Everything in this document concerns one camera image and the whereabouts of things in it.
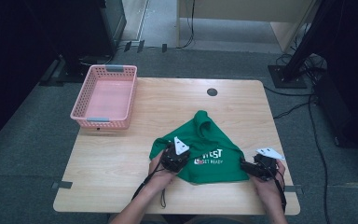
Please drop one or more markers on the light wooden desk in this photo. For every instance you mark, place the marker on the light wooden desk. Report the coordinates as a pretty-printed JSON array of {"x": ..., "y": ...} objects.
[{"x": 245, "y": 9}]

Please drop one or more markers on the black stand pole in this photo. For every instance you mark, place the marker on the black stand pole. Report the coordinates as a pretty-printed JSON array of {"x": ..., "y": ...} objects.
[{"x": 304, "y": 34}]

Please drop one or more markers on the grey tape strip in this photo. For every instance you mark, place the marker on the grey tape strip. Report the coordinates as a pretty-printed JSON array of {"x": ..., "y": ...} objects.
[
  {"x": 62, "y": 185},
  {"x": 293, "y": 189}
]

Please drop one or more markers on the black equipment box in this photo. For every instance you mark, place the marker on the black equipment box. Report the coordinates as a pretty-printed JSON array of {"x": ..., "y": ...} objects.
[{"x": 332, "y": 109}]

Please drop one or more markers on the green printed t-shirt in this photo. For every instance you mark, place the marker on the green printed t-shirt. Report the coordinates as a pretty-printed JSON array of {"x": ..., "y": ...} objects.
[{"x": 211, "y": 140}]

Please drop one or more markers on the black stand base plate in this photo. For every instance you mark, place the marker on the black stand base plate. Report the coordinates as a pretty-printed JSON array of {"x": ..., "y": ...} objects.
[{"x": 287, "y": 81}]

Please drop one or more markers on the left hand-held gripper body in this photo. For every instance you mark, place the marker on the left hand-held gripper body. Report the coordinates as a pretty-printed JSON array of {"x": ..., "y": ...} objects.
[{"x": 175, "y": 158}]

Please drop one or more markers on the black cabinet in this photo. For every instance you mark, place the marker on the black cabinet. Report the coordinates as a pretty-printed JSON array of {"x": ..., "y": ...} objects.
[{"x": 74, "y": 28}]

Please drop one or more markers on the pink plastic basket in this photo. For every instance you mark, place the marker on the pink plastic basket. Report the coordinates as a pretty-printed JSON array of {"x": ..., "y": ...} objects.
[{"x": 108, "y": 99}]

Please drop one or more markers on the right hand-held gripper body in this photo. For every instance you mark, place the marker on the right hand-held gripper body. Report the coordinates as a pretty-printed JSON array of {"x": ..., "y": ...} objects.
[{"x": 265, "y": 166}]

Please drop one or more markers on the dark round table grommet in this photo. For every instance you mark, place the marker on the dark round table grommet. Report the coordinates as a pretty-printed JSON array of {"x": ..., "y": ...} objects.
[{"x": 212, "y": 92}]

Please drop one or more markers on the person's right hand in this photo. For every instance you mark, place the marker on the person's right hand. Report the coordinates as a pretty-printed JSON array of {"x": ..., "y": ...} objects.
[{"x": 268, "y": 188}]

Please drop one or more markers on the person's left hand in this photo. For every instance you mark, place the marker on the person's left hand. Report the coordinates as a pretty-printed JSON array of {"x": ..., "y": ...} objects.
[{"x": 158, "y": 175}]

